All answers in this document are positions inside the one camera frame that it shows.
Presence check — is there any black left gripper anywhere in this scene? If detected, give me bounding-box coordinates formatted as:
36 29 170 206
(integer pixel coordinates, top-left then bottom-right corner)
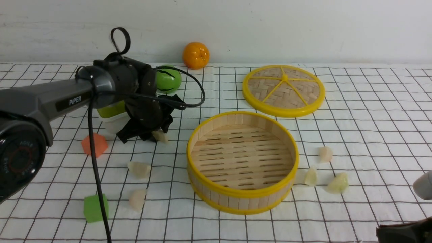
117 64 185 143

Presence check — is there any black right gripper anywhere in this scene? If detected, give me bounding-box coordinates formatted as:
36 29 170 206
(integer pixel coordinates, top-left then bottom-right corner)
376 217 432 243

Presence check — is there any white dumpling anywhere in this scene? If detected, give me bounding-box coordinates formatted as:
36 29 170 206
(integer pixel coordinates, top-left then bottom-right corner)
128 161 152 179
304 166 318 187
152 130 169 143

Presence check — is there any pinkish dumpling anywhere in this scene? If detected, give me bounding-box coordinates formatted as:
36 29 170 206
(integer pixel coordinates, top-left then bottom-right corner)
319 146 333 163
129 189 147 212

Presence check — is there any greenish dumpling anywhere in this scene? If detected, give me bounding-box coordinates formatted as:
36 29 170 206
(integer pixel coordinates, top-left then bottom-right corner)
326 173 350 195

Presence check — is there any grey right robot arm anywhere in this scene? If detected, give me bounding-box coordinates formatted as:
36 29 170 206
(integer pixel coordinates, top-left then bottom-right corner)
376 170 432 243

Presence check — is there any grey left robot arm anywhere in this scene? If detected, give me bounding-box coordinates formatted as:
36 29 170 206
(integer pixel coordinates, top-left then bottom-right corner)
0 53 185 202

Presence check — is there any bamboo steamer tray yellow rim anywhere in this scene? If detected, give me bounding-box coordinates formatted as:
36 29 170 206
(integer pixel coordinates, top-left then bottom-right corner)
187 112 299 215

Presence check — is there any bamboo steamer lid yellow rim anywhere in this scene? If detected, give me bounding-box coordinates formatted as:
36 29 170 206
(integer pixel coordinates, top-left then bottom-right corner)
242 65 325 117

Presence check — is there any green lid white box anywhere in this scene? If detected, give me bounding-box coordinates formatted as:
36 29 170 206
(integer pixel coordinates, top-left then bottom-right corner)
96 101 130 134

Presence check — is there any orange foam cube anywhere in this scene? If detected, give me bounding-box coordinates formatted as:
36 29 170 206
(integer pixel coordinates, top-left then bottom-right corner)
81 133 108 158

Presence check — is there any green toy ball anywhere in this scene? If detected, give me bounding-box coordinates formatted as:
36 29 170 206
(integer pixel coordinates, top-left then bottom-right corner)
156 68 182 94

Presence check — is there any orange toy fruit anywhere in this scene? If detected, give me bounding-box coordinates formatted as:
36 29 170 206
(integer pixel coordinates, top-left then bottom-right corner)
182 42 210 70

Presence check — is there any green foam cube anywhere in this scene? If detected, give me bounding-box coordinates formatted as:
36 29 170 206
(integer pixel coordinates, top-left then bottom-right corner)
83 195 103 223

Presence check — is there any white checkered tablecloth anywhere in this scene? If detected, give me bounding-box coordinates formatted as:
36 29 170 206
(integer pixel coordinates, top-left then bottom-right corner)
0 63 432 243

